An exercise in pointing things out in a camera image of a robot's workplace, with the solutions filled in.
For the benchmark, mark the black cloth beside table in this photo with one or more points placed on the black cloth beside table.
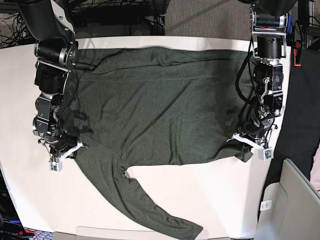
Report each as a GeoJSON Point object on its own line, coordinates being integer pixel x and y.
{"type": "Point", "coordinates": [299, 136]}

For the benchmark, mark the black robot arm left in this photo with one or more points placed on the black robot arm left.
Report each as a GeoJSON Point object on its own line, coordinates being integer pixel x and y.
{"type": "Point", "coordinates": [270, 23]}

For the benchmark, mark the red clamp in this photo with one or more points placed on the red clamp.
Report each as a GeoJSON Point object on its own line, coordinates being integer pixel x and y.
{"type": "Point", "coordinates": [297, 51]}

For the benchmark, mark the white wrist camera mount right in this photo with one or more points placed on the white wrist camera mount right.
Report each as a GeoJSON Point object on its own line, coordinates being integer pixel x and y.
{"type": "Point", "coordinates": [57, 166]}

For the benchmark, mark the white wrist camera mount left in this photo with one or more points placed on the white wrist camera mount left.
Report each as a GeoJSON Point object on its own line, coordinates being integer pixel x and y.
{"type": "Point", "coordinates": [265, 152]}

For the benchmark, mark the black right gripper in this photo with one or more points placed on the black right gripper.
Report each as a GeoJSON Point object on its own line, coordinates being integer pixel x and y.
{"type": "Point", "coordinates": [62, 143]}

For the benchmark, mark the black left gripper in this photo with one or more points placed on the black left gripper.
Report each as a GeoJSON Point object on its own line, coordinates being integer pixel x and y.
{"type": "Point", "coordinates": [256, 132]}

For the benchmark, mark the grey plastic bin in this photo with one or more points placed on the grey plastic bin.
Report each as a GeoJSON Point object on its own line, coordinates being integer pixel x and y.
{"type": "Point", "coordinates": [290, 209]}

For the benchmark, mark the pink cloth at edge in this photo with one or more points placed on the pink cloth at edge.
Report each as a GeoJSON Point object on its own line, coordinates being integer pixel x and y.
{"type": "Point", "coordinates": [315, 171]}

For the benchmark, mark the dark green long-sleeve shirt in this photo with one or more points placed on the dark green long-sleeve shirt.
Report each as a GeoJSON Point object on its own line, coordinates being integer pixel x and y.
{"type": "Point", "coordinates": [153, 107]}

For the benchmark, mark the black box with orange label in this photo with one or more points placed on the black box with orange label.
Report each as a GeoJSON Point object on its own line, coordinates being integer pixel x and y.
{"type": "Point", "coordinates": [8, 230]}

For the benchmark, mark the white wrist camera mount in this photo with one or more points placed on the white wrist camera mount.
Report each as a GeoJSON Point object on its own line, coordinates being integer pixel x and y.
{"type": "Point", "coordinates": [265, 152]}
{"type": "Point", "coordinates": [57, 166]}

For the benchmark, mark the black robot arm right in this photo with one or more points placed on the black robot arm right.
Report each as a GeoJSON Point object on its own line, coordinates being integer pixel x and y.
{"type": "Point", "coordinates": [56, 47]}

